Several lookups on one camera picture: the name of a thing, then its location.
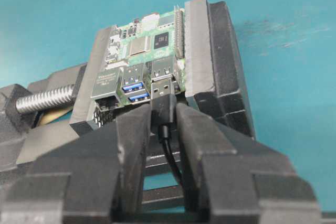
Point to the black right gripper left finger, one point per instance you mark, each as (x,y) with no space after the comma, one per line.
(85,180)

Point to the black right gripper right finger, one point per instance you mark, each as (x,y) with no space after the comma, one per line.
(230,178)

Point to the black bench vise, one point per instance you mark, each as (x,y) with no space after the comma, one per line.
(56,110)

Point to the green single-board computer PCB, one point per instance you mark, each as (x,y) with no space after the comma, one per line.
(137,56)

